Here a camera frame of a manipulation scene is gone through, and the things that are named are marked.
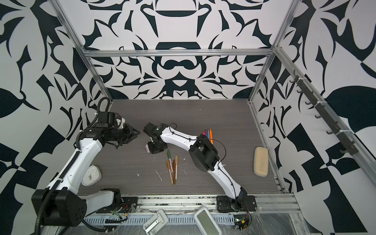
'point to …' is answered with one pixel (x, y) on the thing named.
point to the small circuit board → (241, 224)
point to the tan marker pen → (168, 165)
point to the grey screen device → (206, 223)
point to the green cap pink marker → (169, 156)
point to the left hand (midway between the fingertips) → (139, 130)
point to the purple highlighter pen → (206, 132)
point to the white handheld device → (156, 223)
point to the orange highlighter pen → (211, 136)
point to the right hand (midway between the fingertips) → (153, 151)
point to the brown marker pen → (174, 171)
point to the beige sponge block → (261, 161)
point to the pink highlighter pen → (204, 133)
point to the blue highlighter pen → (208, 133)
